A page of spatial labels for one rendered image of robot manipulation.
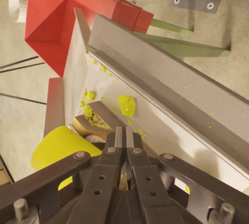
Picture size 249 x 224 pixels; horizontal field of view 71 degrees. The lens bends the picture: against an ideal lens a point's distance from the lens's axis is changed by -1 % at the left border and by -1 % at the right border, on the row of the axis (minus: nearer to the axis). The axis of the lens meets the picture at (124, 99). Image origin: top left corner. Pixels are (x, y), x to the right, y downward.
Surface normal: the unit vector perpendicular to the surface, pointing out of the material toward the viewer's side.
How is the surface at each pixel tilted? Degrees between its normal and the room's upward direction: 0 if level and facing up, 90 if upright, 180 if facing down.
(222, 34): 0
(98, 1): 0
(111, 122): 90
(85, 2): 0
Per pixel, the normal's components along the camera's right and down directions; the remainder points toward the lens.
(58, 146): 0.15, -0.59
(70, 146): 0.28, -0.73
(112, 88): -0.64, 0.18
